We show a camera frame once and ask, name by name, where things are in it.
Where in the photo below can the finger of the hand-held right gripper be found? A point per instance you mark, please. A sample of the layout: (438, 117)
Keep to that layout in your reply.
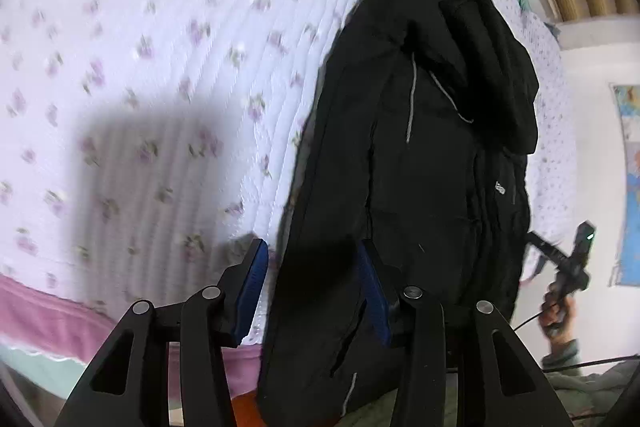
(547, 249)

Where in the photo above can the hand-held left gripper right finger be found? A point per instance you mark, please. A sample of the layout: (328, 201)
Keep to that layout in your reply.
(375, 297)

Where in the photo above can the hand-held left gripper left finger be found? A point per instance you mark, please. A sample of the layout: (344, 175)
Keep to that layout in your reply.
(252, 287)

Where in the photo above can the black hooded jacket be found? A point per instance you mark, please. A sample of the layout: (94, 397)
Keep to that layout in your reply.
(425, 157)

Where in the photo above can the person's right forearm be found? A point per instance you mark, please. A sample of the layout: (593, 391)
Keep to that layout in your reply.
(590, 387)

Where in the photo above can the person's right hand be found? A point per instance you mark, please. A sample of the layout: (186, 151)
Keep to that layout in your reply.
(562, 319)

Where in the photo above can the pink under sheet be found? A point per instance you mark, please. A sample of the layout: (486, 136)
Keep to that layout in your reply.
(60, 317)

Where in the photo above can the bed with floral sheet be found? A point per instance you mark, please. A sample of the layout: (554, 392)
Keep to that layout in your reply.
(150, 32)

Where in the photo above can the colourful wall map poster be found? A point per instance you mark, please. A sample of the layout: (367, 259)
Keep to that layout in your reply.
(631, 187)

